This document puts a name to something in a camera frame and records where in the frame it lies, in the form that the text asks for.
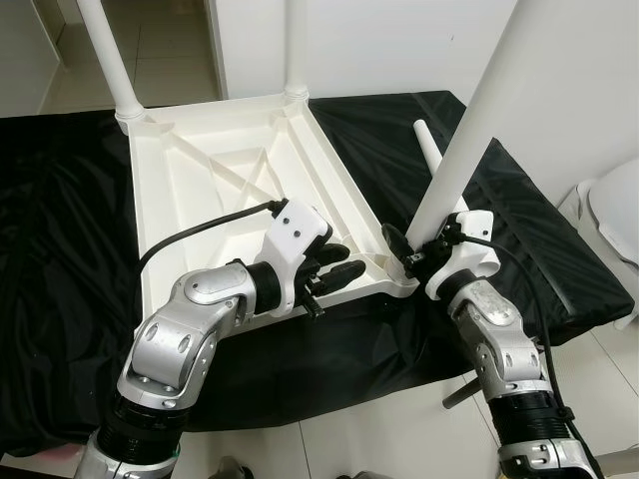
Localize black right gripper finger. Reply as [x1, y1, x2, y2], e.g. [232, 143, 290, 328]
[382, 225, 413, 266]

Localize white plastic table top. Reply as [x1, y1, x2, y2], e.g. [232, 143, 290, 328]
[128, 92, 420, 320]

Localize white plastic chair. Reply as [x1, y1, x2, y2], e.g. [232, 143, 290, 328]
[564, 160, 639, 290]

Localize grey robot foot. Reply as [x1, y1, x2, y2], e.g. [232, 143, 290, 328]
[215, 457, 253, 479]

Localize black table cloth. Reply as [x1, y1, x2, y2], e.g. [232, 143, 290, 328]
[0, 90, 635, 455]

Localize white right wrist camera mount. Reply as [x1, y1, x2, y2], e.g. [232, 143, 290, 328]
[424, 212, 500, 300]

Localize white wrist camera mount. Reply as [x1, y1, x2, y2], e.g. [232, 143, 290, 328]
[262, 198, 332, 315]
[424, 212, 500, 300]

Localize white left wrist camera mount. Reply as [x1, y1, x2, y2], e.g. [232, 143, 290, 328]
[262, 198, 332, 315]

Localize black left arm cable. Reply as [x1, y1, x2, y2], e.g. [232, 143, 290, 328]
[138, 200, 291, 275]

